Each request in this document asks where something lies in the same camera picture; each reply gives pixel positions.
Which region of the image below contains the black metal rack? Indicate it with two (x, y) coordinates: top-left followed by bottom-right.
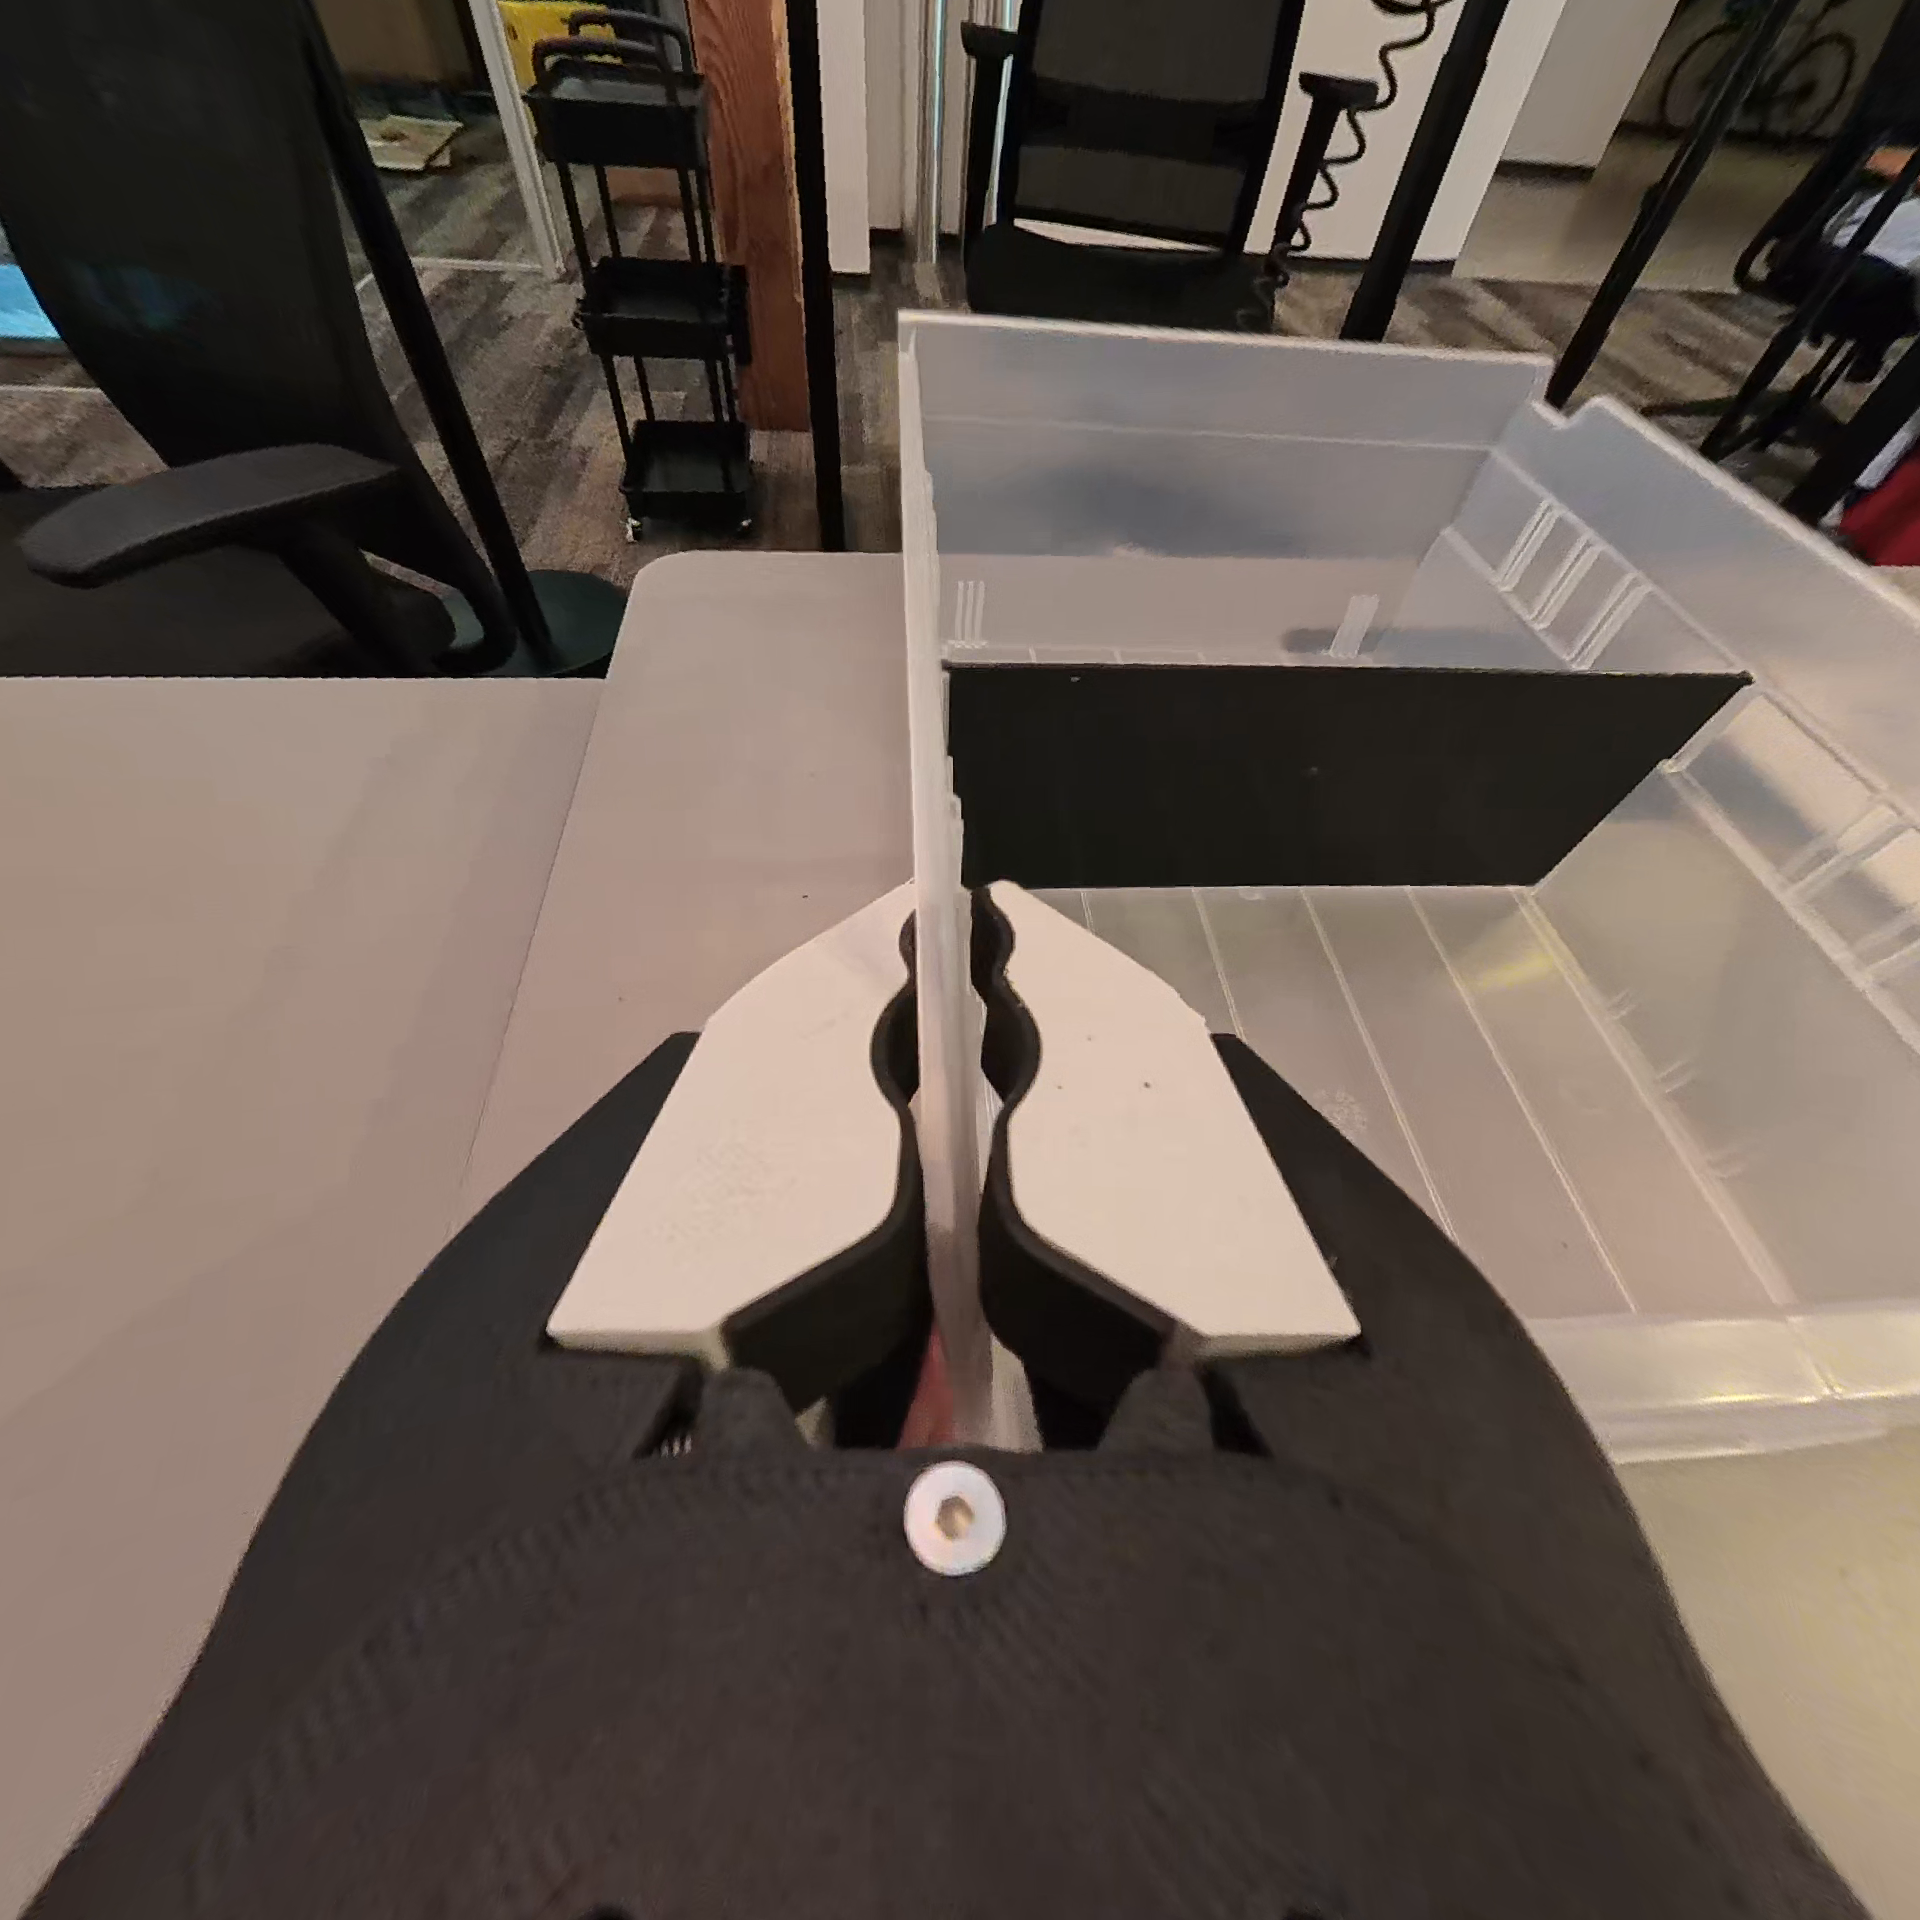
(522, 9), (766, 545)

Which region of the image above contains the black office chair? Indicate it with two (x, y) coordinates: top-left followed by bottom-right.
(954, 0), (1388, 335)
(0, 0), (633, 680)

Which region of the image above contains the clear plastic bin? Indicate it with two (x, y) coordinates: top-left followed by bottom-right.
(896, 310), (1920, 1466)

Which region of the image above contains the black bin divider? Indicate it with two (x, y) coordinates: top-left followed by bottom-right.
(940, 665), (1755, 893)

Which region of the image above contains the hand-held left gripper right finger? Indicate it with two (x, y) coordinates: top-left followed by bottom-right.
(979, 878), (1367, 1443)

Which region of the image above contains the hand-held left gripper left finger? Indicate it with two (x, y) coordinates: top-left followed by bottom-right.
(543, 885), (942, 1435)

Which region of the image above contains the wooden column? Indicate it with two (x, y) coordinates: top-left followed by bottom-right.
(689, 0), (834, 436)

